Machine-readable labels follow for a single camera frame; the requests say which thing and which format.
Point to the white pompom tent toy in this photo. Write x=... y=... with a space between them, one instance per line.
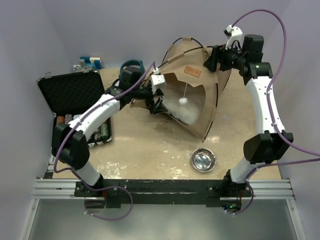
x=183 y=100

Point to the aluminium frame rail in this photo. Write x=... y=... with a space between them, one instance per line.
x=56 y=214

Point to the beige patterned pet cushion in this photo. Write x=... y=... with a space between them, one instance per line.
x=187 y=114

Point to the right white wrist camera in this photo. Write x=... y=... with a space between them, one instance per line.
x=233 y=33

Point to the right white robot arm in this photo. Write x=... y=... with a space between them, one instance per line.
x=271 y=141

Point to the black poker chip case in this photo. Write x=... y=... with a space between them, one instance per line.
x=72 y=93

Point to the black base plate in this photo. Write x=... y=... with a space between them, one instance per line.
x=162 y=192

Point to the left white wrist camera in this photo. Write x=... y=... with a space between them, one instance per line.
x=157 y=80

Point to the blue and white box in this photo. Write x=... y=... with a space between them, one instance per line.
x=86 y=64

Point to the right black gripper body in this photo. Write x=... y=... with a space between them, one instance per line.
x=227 y=55

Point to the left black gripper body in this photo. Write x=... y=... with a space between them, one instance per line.
x=149 y=102

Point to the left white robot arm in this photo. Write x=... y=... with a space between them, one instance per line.
x=70 y=141

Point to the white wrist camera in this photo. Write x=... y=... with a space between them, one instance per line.
x=233 y=33
x=157 y=80

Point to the steel pet bowl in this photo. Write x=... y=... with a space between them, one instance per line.
x=203 y=160

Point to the teal pet bowl stand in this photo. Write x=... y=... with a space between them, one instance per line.
x=132 y=63

